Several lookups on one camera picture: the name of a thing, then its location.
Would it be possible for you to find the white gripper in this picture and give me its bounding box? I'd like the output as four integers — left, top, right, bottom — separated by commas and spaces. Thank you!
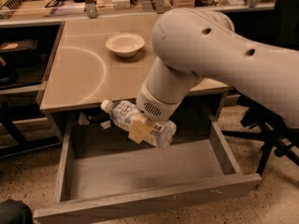
129, 84, 180, 144

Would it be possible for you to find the blue plastic water bottle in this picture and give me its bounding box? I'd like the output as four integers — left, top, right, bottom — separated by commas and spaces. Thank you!
101, 100, 177, 148

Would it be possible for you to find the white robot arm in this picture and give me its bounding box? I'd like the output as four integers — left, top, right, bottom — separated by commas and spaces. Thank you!
136, 7, 299, 143

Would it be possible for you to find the open grey wooden drawer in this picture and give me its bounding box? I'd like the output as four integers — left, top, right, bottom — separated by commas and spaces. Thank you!
34, 105, 261, 224

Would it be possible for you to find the wooden drawer cabinet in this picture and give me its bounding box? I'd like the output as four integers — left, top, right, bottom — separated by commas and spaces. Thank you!
36, 11, 238, 143

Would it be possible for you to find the white paper bowl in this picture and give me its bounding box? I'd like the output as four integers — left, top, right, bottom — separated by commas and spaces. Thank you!
106, 33, 145, 58

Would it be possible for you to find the black office chair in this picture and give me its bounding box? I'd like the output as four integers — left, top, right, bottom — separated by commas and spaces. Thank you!
223, 0, 299, 175

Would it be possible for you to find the black object bottom left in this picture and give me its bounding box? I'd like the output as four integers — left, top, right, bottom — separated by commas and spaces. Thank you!
0, 199, 34, 224

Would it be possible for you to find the long workbench behind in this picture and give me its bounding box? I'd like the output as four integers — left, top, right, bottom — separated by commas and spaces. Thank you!
1, 0, 274, 30

